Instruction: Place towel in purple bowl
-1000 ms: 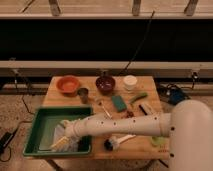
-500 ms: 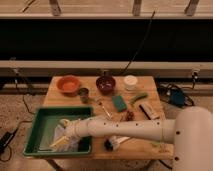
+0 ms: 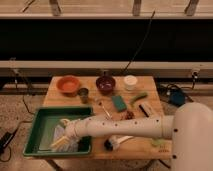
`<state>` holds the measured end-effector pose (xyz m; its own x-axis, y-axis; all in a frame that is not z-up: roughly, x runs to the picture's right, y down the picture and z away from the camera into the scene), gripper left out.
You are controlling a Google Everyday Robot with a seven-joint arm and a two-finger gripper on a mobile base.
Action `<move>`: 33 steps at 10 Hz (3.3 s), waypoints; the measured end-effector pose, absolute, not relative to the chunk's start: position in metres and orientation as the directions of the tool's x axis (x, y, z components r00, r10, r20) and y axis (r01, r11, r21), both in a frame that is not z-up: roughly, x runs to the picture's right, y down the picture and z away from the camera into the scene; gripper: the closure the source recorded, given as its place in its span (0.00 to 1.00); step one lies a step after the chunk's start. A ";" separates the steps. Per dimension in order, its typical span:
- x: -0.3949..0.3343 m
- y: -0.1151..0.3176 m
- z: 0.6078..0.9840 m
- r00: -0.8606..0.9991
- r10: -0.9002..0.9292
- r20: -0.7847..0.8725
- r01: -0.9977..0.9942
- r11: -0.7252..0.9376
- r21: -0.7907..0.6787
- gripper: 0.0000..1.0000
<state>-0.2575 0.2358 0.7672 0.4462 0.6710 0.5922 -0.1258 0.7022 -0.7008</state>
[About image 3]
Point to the white dish brush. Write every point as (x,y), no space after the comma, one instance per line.
(113,142)

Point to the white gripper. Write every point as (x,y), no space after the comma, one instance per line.
(70,133)

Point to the purple bowl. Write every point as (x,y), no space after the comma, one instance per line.
(105,84)

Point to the small metal cup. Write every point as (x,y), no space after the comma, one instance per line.
(84,95)

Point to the green sponge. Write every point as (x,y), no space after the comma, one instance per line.
(119,103)

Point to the orange bowl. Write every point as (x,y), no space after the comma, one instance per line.
(68,85)

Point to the green pepper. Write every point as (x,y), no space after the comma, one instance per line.
(137,97)

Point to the small metal spoon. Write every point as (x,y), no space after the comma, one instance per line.
(104,109)

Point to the light green small cup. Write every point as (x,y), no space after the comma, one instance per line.
(157,142)

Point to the red grape bunch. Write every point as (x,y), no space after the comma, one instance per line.
(128,115)

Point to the black and white eraser block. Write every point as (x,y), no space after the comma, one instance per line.
(146,108)

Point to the white lidded cup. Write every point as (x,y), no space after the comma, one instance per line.
(130,82)

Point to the blue device on floor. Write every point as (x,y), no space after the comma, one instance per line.
(177,97)

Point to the black power adapter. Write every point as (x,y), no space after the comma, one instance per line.
(5,140)

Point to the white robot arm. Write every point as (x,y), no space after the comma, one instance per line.
(190,129)

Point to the green plastic tray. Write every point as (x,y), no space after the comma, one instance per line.
(41,134)

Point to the light grey towel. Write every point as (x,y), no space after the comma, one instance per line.
(58,133)

